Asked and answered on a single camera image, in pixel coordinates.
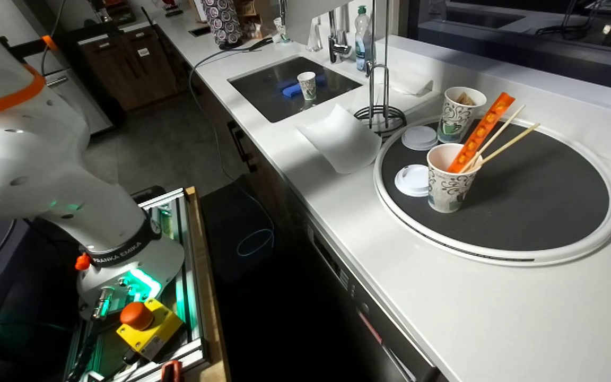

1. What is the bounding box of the white paper towel sheet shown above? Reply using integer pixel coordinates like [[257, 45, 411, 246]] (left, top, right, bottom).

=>
[[296, 103, 383, 175]]

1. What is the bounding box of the silver paper towel stand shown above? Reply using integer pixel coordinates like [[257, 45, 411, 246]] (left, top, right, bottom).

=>
[[354, 0, 407, 137]]

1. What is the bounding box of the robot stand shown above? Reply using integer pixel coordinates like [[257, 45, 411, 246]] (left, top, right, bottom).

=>
[[65, 186, 231, 382]]

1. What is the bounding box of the blue sponge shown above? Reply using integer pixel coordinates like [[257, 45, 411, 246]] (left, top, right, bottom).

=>
[[282, 76, 327, 99]]

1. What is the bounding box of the sink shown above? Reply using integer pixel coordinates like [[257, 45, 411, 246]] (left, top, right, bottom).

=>
[[227, 55, 364, 124]]

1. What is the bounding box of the small patterned paper cup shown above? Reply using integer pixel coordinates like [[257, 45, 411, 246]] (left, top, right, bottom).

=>
[[297, 72, 317, 101]]

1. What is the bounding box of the white plastic cup lid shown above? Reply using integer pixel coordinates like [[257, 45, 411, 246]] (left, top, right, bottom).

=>
[[394, 164, 431, 197], [401, 125, 439, 151]]

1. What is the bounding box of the dishwasher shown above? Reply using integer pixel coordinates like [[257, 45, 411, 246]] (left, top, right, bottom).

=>
[[263, 223, 449, 382]]

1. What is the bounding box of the white folded napkin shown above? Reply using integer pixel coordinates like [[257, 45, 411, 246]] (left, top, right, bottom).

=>
[[388, 66, 434, 97]]

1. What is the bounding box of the tap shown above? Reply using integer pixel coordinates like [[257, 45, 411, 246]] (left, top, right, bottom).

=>
[[328, 5, 353, 64]]

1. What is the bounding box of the clear dish soap bottle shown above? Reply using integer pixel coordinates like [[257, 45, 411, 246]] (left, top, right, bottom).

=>
[[354, 5, 375, 72]]

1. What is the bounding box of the orange flat packet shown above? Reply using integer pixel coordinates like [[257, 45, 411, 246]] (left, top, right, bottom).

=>
[[447, 92, 516, 174]]

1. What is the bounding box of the patterned dark cylinder container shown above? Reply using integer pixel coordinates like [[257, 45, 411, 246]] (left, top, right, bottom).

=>
[[201, 0, 243, 47]]

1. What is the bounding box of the wooden chopstick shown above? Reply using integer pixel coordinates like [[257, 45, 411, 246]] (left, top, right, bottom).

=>
[[475, 123, 541, 168], [459, 105, 526, 173]]

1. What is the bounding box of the yellow emergency stop button box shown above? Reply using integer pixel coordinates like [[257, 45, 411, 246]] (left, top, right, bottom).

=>
[[116, 298, 184, 361]]

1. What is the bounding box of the wooden cabinet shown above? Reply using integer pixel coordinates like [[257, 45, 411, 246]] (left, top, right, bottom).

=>
[[76, 24, 179, 112]]

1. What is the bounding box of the round black white-rimmed tray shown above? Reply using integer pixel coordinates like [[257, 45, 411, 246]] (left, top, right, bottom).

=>
[[373, 115, 611, 267]]

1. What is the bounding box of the drawer handle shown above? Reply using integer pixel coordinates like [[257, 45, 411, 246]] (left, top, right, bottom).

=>
[[227, 120, 257, 173]]

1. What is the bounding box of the black cable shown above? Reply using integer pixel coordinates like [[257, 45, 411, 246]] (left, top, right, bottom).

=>
[[188, 37, 275, 258]]

